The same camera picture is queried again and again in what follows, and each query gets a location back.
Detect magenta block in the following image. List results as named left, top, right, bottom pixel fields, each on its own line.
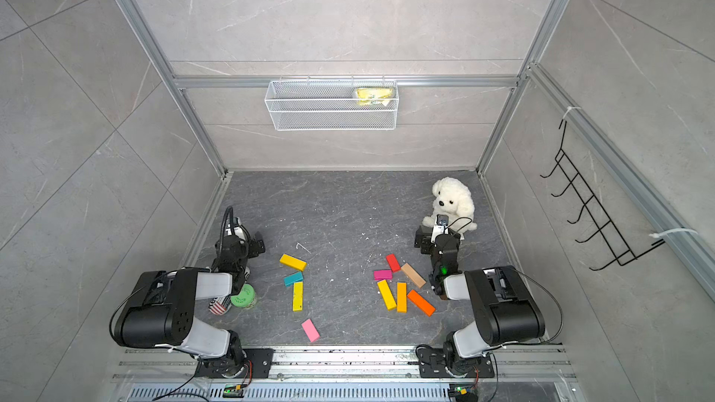
left=374, top=269, right=393, bottom=281

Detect metal base rail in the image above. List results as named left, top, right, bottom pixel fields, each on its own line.
left=98, top=346, right=585, bottom=401

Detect green lid jar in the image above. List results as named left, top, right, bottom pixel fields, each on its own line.
left=230, top=283, right=257, bottom=309

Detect natural wood block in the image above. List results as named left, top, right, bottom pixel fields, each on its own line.
left=400, top=264, right=426, bottom=288

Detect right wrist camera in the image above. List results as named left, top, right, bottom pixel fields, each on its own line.
left=432, top=214, right=449, bottom=240

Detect white plush dog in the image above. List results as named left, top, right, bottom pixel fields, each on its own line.
left=422, top=177, right=478, bottom=236

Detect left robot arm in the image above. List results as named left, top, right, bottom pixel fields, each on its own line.
left=108, top=207, right=266, bottom=380

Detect white wire basket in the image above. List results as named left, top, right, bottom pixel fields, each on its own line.
left=264, top=79, right=400, bottom=131

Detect black wall hook rack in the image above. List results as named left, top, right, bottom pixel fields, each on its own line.
left=540, top=119, right=666, bottom=272

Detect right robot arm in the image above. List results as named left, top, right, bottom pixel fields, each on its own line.
left=414, top=214, right=547, bottom=378

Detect yellow sponge in basket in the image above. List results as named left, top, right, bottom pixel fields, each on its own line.
left=352, top=87, right=395, bottom=107

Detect lime yellow long block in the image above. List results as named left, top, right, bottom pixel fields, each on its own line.
left=292, top=281, right=304, bottom=312

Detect red block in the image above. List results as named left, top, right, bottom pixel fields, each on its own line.
left=385, top=254, right=401, bottom=273

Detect pink block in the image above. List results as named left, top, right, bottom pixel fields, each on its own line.
left=302, top=318, right=320, bottom=342

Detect amber orange block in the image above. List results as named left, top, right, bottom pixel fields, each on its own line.
left=397, top=282, right=407, bottom=314

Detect teal block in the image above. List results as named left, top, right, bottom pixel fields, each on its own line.
left=284, top=272, right=304, bottom=287

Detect newspaper print can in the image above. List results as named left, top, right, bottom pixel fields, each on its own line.
left=209, top=297, right=230, bottom=316

